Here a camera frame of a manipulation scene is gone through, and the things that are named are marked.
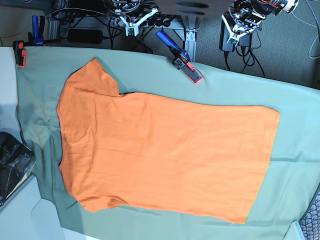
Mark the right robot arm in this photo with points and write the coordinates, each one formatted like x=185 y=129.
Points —
x=133 y=13

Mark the green table cloth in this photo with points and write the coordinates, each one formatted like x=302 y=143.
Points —
x=290 y=182

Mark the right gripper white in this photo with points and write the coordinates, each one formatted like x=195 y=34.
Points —
x=132 y=26

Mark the blue and red corner clamp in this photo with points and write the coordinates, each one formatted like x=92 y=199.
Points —
x=35 y=39

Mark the blue clamp on table edge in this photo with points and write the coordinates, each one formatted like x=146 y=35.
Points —
x=181 y=59

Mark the black plastic bag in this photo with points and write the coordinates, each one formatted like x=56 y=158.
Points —
x=15 y=159

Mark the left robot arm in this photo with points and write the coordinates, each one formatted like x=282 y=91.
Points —
x=267 y=7

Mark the black power adapter brick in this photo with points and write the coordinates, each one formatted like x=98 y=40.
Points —
x=224 y=36

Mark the orange T-shirt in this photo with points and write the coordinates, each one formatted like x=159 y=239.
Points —
x=149 y=151

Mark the black power brick left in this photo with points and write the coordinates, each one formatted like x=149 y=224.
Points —
x=85 y=36

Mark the aluminium frame post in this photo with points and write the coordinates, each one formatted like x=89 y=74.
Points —
x=191 y=27

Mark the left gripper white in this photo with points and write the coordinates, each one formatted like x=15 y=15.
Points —
x=239 y=22

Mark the black power strip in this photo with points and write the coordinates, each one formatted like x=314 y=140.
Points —
x=162 y=22

